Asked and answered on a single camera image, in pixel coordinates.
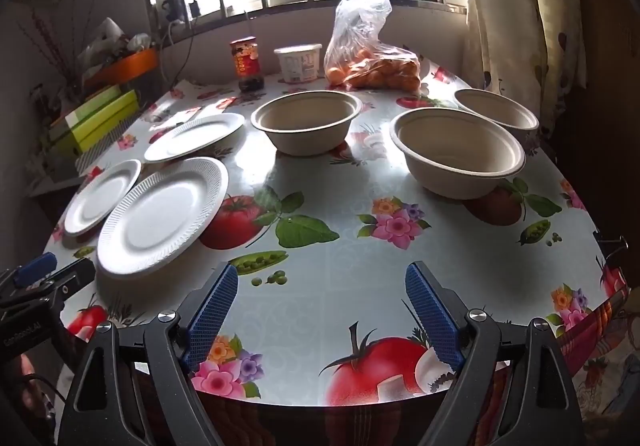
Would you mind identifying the white plastic bags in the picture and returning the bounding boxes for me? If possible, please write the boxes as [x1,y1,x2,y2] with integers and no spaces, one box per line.
[77,17,152,72]

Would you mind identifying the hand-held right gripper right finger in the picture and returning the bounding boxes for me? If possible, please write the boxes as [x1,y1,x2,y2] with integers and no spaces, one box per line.
[404,261,586,446]

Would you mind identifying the clear plastic bag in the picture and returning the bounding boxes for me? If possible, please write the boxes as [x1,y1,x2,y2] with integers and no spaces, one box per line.
[324,0,422,93]

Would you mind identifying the person's left hand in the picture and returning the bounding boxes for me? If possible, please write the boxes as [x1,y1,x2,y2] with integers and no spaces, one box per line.
[17,355,53,427]

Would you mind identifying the beige paper bowl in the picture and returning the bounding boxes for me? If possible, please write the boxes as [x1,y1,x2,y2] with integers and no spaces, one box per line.
[389,107,527,201]
[454,88,540,149]
[250,90,364,157]

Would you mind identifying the pale green cardboard box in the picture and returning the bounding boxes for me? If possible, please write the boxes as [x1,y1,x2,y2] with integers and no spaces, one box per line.
[49,85,126,129]

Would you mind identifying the small white paper plate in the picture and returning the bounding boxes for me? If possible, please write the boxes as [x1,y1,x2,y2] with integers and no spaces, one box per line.
[63,159,143,238]

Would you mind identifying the white plastic tub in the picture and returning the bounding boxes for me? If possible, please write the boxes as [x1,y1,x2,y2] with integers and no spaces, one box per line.
[273,44,323,83]

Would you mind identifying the colourful printed cloth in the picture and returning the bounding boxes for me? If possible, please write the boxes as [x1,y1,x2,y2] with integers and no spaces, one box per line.
[557,288,640,432]

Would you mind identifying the pile of oranges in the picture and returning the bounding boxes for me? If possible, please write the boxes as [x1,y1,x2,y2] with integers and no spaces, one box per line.
[326,55,421,92]

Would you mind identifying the oval white paper plate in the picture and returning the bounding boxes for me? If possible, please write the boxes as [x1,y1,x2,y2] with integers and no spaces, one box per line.
[143,112,246,163]

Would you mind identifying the red label sauce jar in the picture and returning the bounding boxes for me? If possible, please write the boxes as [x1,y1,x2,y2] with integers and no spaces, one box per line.
[229,37,266,93]

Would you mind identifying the large white paper plate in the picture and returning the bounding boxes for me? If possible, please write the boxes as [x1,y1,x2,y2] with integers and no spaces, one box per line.
[96,156,230,281]

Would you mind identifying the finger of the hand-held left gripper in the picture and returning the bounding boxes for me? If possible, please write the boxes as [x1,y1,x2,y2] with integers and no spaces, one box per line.
[32,257,97,319]
[0,252,57,292]

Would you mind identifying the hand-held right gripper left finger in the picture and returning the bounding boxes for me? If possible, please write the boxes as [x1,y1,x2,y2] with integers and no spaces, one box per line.
[57,262,239,446]

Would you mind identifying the black binder clip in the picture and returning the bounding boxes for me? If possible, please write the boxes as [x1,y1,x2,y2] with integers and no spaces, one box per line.
[597,232,629,268]

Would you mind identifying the heart print curtain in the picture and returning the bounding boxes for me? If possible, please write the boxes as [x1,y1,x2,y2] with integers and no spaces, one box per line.
[452,0,588,137]

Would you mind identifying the bright green cardboard box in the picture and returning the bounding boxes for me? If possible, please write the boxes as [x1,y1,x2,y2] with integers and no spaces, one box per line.
[67,90,141,156]

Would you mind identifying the dark device on windowsill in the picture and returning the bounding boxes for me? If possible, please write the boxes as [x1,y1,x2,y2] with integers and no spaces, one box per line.
[161,0,201,24]

